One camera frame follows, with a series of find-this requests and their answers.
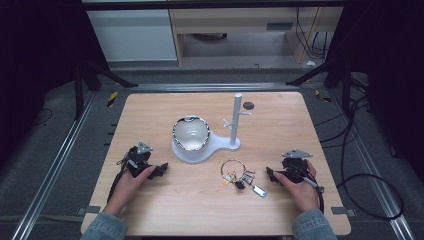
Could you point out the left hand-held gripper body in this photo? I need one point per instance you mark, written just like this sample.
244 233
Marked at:
137 159

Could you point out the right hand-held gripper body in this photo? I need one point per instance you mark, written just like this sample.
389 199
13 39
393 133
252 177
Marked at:
296 163

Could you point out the person's right hand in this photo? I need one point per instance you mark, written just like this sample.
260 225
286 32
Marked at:
301 193

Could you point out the person's left hand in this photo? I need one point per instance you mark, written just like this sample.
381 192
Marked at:
128 190

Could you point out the white bowl with silver rim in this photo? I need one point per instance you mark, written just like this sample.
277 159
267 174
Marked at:
191 135

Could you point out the white pegged stand with base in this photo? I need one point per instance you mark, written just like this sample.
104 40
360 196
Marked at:
235 123

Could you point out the yellow black striped tape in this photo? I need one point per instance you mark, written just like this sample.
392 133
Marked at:
112 98

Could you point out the grey round table grommet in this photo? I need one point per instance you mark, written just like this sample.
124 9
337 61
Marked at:
248 105

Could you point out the black metal stand leg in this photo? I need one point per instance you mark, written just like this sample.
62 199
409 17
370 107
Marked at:
90 80
333 75

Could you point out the white cabinet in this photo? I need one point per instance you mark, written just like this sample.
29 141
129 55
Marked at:
136 33

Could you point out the metal floor rail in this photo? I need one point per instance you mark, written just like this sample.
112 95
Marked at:
373 173
213 87
50 173

